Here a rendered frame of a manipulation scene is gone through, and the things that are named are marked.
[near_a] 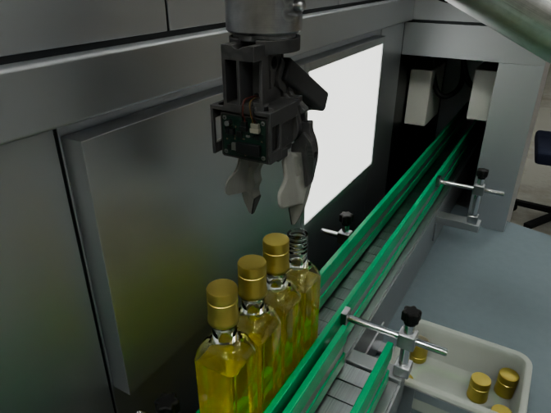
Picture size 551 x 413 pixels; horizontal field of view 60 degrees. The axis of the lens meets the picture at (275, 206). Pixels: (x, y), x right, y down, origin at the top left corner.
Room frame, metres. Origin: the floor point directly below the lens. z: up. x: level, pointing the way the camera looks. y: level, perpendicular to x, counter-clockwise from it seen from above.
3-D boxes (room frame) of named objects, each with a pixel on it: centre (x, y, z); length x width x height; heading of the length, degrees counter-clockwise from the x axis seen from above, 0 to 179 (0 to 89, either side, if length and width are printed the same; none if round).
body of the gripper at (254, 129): (0.49, 0.01, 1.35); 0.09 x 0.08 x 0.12; 151
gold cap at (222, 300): (0.42, 0.06, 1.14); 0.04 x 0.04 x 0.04
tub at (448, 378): (0.63, -0.33, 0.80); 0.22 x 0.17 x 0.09; 60
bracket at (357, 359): (0.58, -0.17, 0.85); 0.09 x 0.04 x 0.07; 60
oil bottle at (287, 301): (0.52, 0.00, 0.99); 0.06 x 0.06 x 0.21; 60
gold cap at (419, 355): (0.71, -0.28, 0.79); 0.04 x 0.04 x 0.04
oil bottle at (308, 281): (0.57, -0.03, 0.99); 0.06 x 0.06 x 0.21; 59
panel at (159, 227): (0.83, -0.03, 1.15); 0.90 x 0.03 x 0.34; 150
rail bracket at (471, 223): (1.13, -0.51, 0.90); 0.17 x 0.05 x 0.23; 60
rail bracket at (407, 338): (0.58, -0.18, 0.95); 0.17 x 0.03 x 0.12; 60
